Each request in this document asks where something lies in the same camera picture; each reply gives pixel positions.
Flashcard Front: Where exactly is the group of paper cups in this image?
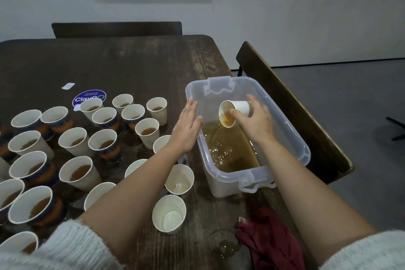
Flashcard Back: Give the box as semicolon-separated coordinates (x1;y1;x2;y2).
0;93;172;255

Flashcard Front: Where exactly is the dark wooden chair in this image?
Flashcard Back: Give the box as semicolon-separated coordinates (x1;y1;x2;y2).
51;21;183;39
236;40;355;184

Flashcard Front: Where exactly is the round white side table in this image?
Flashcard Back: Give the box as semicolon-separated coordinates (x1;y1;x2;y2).
386;116;405;142

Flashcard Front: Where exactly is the round blue sticker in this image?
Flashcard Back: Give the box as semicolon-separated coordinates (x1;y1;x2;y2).
71;89;108;111

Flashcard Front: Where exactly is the person's left hand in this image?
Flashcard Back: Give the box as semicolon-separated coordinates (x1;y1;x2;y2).
168;97;204;157

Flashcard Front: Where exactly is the person's right hand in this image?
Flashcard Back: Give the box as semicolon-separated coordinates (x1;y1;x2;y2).
229;94;277;147

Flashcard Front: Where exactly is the white paper cup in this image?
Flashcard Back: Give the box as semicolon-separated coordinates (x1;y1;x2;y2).
218;100;251;130

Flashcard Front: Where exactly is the dark wooden table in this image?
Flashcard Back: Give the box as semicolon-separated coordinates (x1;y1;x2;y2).
0;34;320;270

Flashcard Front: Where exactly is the clear plastic storage bin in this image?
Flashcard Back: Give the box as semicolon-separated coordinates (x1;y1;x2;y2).
185;76;311;198

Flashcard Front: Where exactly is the dark red cloth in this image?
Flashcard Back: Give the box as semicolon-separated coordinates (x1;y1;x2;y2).
235;208;306;270

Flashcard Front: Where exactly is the person's right forearm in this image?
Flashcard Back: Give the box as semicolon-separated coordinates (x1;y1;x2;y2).
259;135;405;270

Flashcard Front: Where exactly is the person's left forearm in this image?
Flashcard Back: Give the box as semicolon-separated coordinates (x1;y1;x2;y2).
0;149;191;270

